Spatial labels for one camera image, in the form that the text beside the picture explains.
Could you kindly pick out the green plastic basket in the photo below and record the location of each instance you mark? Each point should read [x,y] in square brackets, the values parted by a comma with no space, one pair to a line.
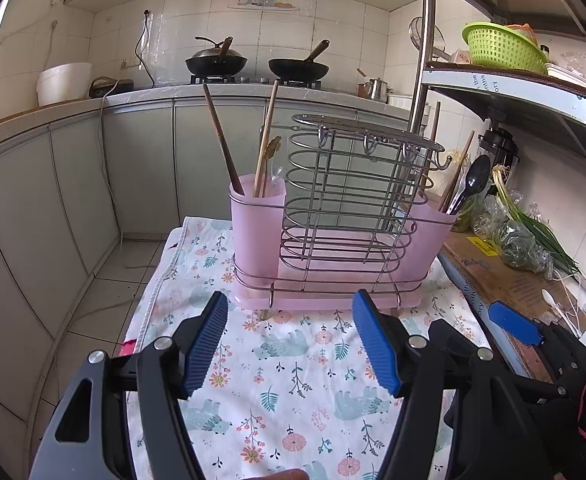
[503,50]

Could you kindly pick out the metal kettle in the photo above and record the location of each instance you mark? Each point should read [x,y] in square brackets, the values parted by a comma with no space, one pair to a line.
[379,90]

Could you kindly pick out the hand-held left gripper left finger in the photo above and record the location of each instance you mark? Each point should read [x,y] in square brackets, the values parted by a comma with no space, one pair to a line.
[205,345]

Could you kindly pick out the black plastic spoon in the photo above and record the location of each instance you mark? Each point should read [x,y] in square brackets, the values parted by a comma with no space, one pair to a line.
[475,172]

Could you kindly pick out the small cardboard box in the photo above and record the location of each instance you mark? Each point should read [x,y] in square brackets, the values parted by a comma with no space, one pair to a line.
[460,56]

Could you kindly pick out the gas stove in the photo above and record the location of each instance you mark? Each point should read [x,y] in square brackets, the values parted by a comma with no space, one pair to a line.
[253,80]

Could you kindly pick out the brown wooden chopstick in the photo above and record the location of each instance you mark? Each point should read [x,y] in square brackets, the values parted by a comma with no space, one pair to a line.
[460,167]

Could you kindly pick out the gold metal spoon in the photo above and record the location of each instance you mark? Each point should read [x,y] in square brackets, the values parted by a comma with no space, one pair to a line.
[273,146]

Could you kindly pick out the bagged green vegetables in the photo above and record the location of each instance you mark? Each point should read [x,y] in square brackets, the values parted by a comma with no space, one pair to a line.
[515,245]

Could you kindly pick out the white plastic spoon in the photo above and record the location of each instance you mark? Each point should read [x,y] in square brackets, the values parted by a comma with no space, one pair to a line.
[553,302]

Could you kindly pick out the grey lower kitchen cabinets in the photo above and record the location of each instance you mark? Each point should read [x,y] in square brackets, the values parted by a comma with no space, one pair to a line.
[48,200]

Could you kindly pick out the white rice cooker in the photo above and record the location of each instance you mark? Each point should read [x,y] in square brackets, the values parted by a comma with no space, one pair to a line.
[64,85]

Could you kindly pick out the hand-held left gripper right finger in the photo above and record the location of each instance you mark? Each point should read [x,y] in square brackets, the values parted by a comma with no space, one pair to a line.
[375,345]

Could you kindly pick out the metal shelf rack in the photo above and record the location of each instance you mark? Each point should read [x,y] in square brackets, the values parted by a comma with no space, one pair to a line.
[523,95]

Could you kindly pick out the floral printed cloth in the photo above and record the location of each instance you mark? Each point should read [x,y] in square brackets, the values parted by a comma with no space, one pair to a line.
[293,375]

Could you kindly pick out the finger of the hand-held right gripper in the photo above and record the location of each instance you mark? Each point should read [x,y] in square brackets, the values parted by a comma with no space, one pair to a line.
[513,320]

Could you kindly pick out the white plastic tub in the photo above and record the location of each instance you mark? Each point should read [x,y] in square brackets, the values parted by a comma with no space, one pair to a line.
[578,80]

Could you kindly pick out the metal skimmer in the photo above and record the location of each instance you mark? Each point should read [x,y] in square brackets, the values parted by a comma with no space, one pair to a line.
[430,37]

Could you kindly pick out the person's left hand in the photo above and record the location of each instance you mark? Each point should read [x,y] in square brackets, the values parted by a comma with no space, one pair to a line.
[285,475]

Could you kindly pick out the green onions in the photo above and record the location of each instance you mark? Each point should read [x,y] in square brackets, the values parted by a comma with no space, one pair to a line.
[538,225]

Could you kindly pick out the small black appliance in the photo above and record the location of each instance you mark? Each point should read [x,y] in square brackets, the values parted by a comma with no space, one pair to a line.
[115,87]

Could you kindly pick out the white bowl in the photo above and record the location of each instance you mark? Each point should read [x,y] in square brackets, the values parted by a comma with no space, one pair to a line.
[400,101]

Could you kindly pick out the dark brown chopstick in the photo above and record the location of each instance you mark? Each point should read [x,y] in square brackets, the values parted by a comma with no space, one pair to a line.
[220,140]

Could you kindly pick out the black wok with lid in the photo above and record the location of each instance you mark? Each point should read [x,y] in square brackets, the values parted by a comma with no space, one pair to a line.
[216,62]

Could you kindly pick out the glass wall shelf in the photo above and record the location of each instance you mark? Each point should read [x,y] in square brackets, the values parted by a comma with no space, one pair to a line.
[263,1]

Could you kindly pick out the tan wooden chopstick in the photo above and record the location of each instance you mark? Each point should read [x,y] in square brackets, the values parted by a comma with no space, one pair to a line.
[269,125]

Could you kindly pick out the flat cardboard sheet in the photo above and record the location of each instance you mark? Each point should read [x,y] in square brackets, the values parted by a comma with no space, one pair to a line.
[513,285]

